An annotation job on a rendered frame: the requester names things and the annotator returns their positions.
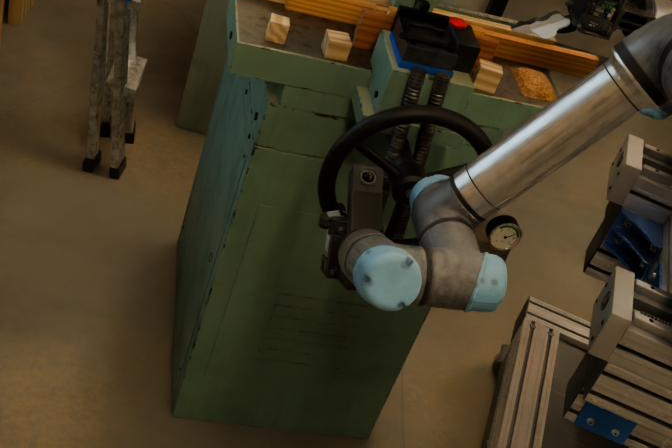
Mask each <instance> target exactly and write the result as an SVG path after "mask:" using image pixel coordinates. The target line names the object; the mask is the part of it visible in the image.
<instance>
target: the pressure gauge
mask: <svg viewBox="0 0 672 448"><path fill-rule="evenodd" d="M517 233H518V234H517ZM514 234H516V235H514ZM486 235H487V238H488V242H489V245H488V248H489V249H490V250H495V249H496V250H509V249H511V248H513V247H515V246H516V245H517V244H518V243H519V242H520V241H521V239H522V231H521V229H520V227H519V224H518V222H517V220H516V219H515V218H514V217H512V216H509V215H500V216H497V217H495V218H493V219H492V220H490V221H489V223H488V224H487V226H486ZM511 235H513V236H511ZM504 236H506V237H508V236H510V237H508V238H506V239H504Z"/></svg>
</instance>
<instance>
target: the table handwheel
mask: <svg viewBox="0 0 672 448"><path fill-rule="evenodd" d="M413 123H425V124H433V125H438V126H442V127H445V128H447V129H450V130H452V131H454V132H456V133H458V134H459V135H461V136H462V137H463V138H465V139H466V140H467V141H468V142H469V143H470V144H471V145H472V146H473V148H474V149H475V151H476V153H477V155H478V156H479V155H480V154H482V153H483V152H484V151H486V150H487V149H489V148H490V147H491V146H493V144H492V142H491V141H490V139H489V137H488V136H487V135H486V134H485V132H484V131H483V130H482V129H481V128H480V127H479V126H478V125H477V124H475V123H474V122H473V121H471V120H470V119H469V118H467V117H465V116H463V115H461V114H459V113H457V112H455V111H452V110H449V109H446V108H442V107H437V106H430V105H406V106H399V107H394V108H390V109H386V110H383V111H380V112H377V113H375V114H373V115H370V116H368V117H366V118H365V119H363V120H361V121H359V122H358V123H356V124H355V125H353V126H352V127H351V128H349V129H348V130H347V131H346V132H345V133H344V134H342V135H341V136H340V137H339V139H338V140H337V141H336V142H335V143H334V144H333V146H332V147H331V148H330V150H329V152H328V153H327V155H326V157H325V159H324V161H323V163H322V166H321V169H320V173H319V177H318V188H317V189H318V199H319V204H320V207H321V210H322V213H323V212H328V211H334V207H335V205H336V204H338V203H337V199H336V193H335V185H336V179H337V175H338V172H339V170H340V167H341V165H342V164H343V162H344V160H345V159H346V158H347V156H348V155H349V154H350V153H351V151H352V150H353V149H354V148H355V149H357V150H358V151H359V152H360V153H362V154H363V155H364V156H366V157H367V158H368V159H370V160H371V161H372V162H374V163H375V164H376V165H377V166H378V167H381V168H382V170H383V171H384V172H386V173H387V174H388V175H389V177H388V180H389V185H390V189H391V193H392V197H393V199H394V200H395V201H396V204H395V207H394V209H393V212H392V215H391V218H390V221H389V223H388V226H387V228H386V231H385V233H384V235H385V236H386V237H387V238H389V239H390V240H391V241H393V242H394V243H396V244H404V245H413V246H419V243H418V239H417V237H415V238H408V239H393V238H394V235H395V232H396V230H397V227H398V224H399V222H400V219H401V217H402V215H403V212H404V210H405V208H406V206H410V201H409V200H410V194H411V191H412V189H413V187H414V186H415V185H416V184H417V183H418V182H419V181H420V180H422V179H423V178H425V177H431V176H434V175H445V176H448V177H451V176H452V175H453V174H455V173H456V172H457V171H459V170H460V169H461V168H463V167H464V166H466V165H467V164H468V163H470V162H468V163H465V164H462V165H458V166H455V167H451V168H447V169H443V170H438V171H434V172H430V173H425V170H424V168H423V167H422V166H421V165H420V164H418V163H415V162H414V159H413V155H412V151H411V148H410V144H409V141H408V140H407V139H406V141H405V144H404V148H403V151H402V152H401V153H400V154H399V155H398V156H396V157H395V159H394V160H393V163H390V162H389V161H388V160H386V159H385V158H384V157H382V156H381V155H380V154H378V153H377V152H376V151H375V150H374V149H372V148H371V147H370V146H369V145H368V144H366V143H365V142H364V140H365V139H367V138H368V137H370V136H372V135H374V134H376V133H378V132H380V131H382V130H385V129H388V128H391V127H394V126H398V125H404V124H413Z"/></svg>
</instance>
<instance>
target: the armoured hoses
mask: <svg viewBox="0 0 672 448"><path fill-rule="evenodd" d="M426 73H427V70H426V69H424V68H422V67H419V66H413V67H412V71H411V74H410V78H409V79H408V80H409V81H408V82H407V84H408V85H407V86H406V88H407V89H406V90H405V91H406V92H405V93H404V95H405V96H404V97H403V100H402V104H401V106H406V105H417V102H418V99H419V95H420V92H421V88H422V87H423V86H422V85H423V84H424V80H425V77H426ZM450 79H451V76H450V74H448V73H445V72H443V71H442V72H436V74H435V79H434V83H433V84H432V85H433V87H432V91H431V94H430V95H429V96H430V98H429V99H428V100H429V101H428V102H427V103H428V105H430V106H437V107H442V104H443V103H444V102H443V101H444V97H445V96H446V95H445V93H446V92H447V89H448V86H449V83H450ZM421 125H422V126H421V127H420V128H421V129H420V130H419V132H420V133H419V134H418V135H419V136H418V137H417V138H418V140H417V141H416V142H417V143H416V144H415V145H416V147H415V150H414V151H413V152H414V153H413V159H414V162H415V163H418V164H420V165H421V166H422V167H423V168H424V166H425V163H426V159H427V156H428V153H429V149H430V146H431V142H432V139H433V136H434V132H435V129H436V125H433V124H425V123H421ZM409 127H410V124H404V125H398V126H395V128H394V129H393V130H394V131H393V132H392V134H393V135H392V136H391V137H392V138H391V139H390V143H389V144H390V145H389V146H388V149H387V151H388V152H387V153H386V156H385V159H386V160H388V161H389V162H390V163H393V160H394V159H395V157H396V156H398V155H399V154H400V153H401V152H402V151H403V148H404V144H405V141H406V138H407V134H408V131H409ZM388 177H389V175H388V174H387V173H386V172H384V171H383V209H382V214H383V213H384V212H383V211H384V210H385V209H384V208H385V204H386V201H387V200H388V199H387V198H388V197H389V196H388V195H389V194H390V193H389V192H390V185H389V180H388ZM410 211H411V208H410V206H406V208H405V210H404V212H403V215H402V217H401V219H400V222H399V224H398V227H397V230H396V232H395V235H394V238H393V239H404V236H405V235H404V234H405V231H406V227H407V224H408V221H409V218H410Z"/></svg>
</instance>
